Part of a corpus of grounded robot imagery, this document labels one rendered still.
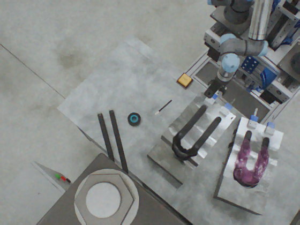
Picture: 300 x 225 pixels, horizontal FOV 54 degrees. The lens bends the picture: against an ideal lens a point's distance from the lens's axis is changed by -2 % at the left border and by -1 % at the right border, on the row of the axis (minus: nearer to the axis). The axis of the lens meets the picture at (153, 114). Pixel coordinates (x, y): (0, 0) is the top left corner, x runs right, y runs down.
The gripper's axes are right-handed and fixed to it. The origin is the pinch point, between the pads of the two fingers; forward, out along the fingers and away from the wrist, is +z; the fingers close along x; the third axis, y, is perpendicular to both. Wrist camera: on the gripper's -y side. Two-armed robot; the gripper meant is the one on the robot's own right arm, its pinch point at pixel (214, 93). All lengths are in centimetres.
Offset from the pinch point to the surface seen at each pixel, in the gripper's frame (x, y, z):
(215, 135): -15.1, -14.9, 12.6
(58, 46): 154, -10, 101
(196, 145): -10.3, -27.2, 9.1
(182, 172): -13.4, -42.9, 14.9
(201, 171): -21.4, -34.8, 20.9
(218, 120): -10.9, -6.3, 12.4
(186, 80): 19.7, 4.0, 17.2
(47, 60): 151, -27, 101
